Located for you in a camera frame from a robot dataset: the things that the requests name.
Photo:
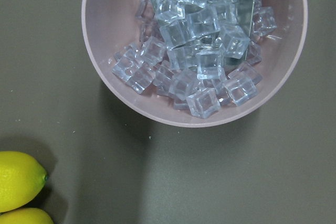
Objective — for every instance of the clear plastic ice cubes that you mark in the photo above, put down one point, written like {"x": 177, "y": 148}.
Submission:
{"x": 201, "y": 90}

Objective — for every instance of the metal ice scoop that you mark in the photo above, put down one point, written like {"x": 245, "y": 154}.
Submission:
{"x": 213, "y": 32}

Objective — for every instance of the pink bowl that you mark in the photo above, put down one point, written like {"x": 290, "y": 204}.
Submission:
{"x": 108, "y": 25}

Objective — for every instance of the yellow lemon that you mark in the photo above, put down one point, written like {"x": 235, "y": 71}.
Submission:
{"x": 26, "y": 215}
{"x": 22, "y": 178}

